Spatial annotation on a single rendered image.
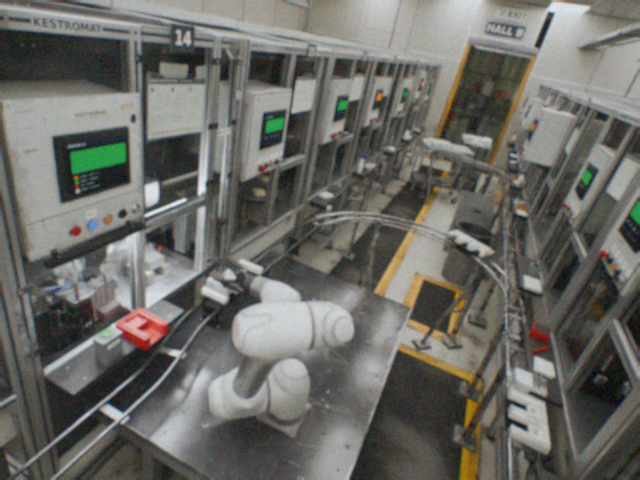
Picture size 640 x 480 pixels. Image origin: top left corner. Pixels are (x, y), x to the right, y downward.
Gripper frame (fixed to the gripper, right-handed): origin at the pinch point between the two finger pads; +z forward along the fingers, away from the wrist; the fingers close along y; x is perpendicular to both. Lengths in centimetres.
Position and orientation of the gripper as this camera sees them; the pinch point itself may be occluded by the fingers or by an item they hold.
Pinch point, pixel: (215, 267)
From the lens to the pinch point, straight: 178.1
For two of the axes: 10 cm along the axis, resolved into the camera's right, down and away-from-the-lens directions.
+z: -9.0, -3.4, 2.9
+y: 1.8, -8.7, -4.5
